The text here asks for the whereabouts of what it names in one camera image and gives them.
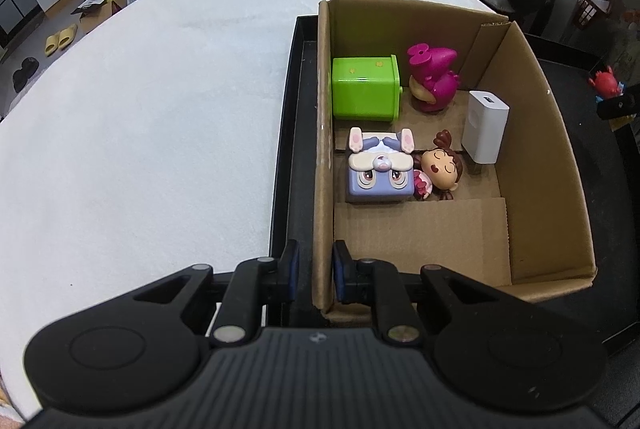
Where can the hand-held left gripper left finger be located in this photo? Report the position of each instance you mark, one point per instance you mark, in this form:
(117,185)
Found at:
(290,270)

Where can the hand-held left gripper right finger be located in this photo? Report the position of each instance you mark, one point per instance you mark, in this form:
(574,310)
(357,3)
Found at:
(343,276)

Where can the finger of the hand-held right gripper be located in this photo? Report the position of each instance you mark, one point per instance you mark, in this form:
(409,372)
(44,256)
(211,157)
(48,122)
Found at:
(620,106)

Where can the red crab toy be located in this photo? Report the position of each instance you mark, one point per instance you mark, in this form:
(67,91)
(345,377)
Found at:
(606,81)

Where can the brown cardboard box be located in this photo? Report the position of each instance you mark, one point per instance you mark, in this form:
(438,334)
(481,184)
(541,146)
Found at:
(440,229)

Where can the black tray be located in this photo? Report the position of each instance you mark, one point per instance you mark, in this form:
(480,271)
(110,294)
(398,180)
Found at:
(295,159)

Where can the white charger plug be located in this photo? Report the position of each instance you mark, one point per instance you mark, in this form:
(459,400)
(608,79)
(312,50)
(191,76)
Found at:
(486,129)

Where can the brown-haired girl figurine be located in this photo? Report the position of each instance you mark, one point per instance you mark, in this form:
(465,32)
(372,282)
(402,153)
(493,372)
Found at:
(444,166)

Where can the magenta dinosaur costume figurine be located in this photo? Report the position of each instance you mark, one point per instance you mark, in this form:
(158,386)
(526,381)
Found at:
(434,76)

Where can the green box toy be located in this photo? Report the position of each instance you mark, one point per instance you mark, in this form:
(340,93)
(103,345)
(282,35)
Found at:
(362,89)

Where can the orange plastic basket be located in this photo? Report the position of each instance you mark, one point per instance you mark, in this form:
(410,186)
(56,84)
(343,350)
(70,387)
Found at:
(592,11)

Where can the purple bunny block toy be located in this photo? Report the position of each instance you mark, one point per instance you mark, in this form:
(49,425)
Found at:
(381,174)

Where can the cardboard box on floor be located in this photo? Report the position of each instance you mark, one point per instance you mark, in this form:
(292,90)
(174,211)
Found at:
(102,6)

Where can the yellow slipper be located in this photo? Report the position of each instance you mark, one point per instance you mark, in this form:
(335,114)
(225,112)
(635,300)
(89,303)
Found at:
(68,34)
(52,44)

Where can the pair of black shoes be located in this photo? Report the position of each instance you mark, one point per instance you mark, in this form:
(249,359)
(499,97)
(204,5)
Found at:
(25,73)

